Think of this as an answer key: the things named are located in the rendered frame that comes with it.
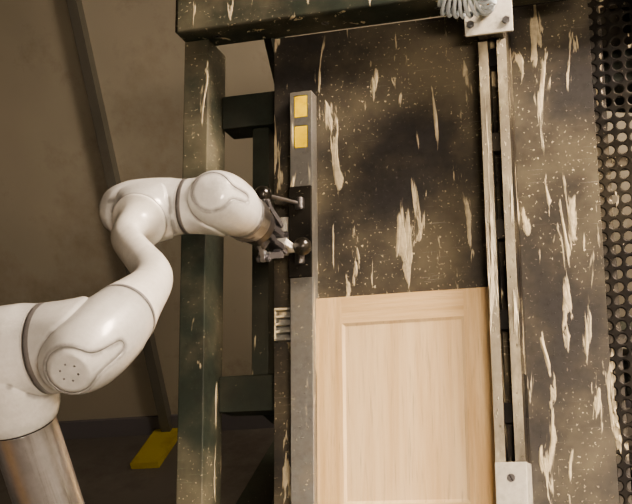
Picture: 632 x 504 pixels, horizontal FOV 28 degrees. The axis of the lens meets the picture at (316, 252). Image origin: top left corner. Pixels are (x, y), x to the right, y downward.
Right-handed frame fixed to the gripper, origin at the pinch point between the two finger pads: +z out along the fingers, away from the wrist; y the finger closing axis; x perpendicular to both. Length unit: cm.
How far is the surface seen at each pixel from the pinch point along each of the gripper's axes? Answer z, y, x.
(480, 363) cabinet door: 14.2, 24.1, 36.8
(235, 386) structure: 19.7, 25.5, -17.9
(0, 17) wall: 162, -143, -170
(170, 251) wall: 217, -58, -121
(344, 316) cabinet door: 14.3, 12.7, 8.5
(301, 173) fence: 12.2, -19.0, -0.1
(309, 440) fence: 12.2, 38.4, 1.3
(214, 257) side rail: 16.4, -2.9, -21.8
